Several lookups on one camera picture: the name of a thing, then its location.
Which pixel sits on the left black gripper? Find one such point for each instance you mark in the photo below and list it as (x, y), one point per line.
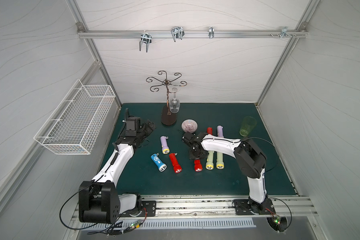
(145, 132)

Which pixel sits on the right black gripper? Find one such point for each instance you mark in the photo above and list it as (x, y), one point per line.
(189, 141)

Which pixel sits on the red flashlight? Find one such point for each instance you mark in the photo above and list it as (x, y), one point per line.
(209, 131)
(198, 166)
(176, 166)

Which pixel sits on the purple flashlight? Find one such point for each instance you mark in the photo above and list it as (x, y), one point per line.
(165, 147)
(220, 131)

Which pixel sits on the pale green flashlight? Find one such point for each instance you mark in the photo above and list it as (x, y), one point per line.
(220, 161)
(210, 160)

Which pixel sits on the blue flashlight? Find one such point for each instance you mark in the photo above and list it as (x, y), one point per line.
(159, 163)

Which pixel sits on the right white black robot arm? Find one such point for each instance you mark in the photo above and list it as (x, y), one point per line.
(251, 161)

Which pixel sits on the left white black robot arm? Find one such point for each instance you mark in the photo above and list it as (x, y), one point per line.
(99, 200)

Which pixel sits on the pink patterned bowl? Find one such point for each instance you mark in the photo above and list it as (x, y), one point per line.
(189, 126)

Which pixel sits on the dark metal cup stand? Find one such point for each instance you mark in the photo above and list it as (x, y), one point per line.
(168, 117)

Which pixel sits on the green table mat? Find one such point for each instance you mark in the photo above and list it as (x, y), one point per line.
(141, 175)

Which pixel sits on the clear wine glass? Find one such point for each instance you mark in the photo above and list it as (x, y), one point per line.
(174, 103)

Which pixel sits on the green translucent cup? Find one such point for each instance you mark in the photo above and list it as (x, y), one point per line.
(247, 125)

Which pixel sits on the metal hook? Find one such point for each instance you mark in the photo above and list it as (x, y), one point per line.
(146, 40)
(211, 32)
(177, 33)
(284, 34)

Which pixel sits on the white wire basket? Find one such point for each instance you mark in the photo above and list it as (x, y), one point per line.
(73, 127)

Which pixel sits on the aluminium cross rail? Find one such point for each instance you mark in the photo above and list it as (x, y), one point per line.
(189, 34)

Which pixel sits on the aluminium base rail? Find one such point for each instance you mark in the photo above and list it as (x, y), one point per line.
(221, 206)

